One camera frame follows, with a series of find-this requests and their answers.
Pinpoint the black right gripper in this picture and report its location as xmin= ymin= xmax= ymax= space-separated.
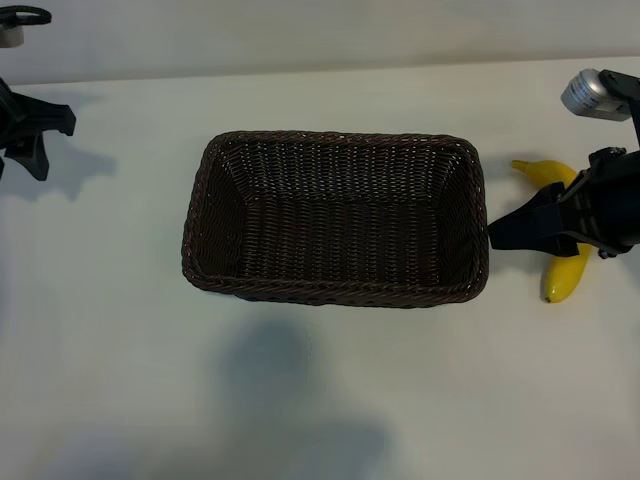
xmin=486 ymin=146 xmax=640 ymax=259

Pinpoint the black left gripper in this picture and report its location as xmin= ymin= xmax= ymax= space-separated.
xmin=0 ymin=77 xmax=77 ymax=182

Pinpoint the yellow banana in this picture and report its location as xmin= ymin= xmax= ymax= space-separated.
xmin=510 ymin=158 xmax=592 ymax=305

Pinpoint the dark brown wicker basket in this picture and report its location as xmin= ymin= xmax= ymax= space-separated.
xmin=180 ymin=129 xmax=490 ymax=305

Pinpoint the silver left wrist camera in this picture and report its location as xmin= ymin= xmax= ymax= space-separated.
xmin=0 ymin=25 xmax=26 ymax=49

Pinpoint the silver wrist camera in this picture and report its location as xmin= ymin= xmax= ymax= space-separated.
xmin=559 ymin=69 xmax=627 ymax=123
xmin=0 ymin=25 xmax=26 ymax=49

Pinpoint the black left camera cable loop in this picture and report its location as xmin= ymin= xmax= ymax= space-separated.
xmin=0 ymin=4 xmax=39 ymax=27

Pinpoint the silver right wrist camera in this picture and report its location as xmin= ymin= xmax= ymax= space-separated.
xmin=559 ymin=69 xmax=627 ymax=123

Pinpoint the black right camera mount bracket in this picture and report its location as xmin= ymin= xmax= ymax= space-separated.
xmin=597 ymin=69 xmax=640 ymax=151

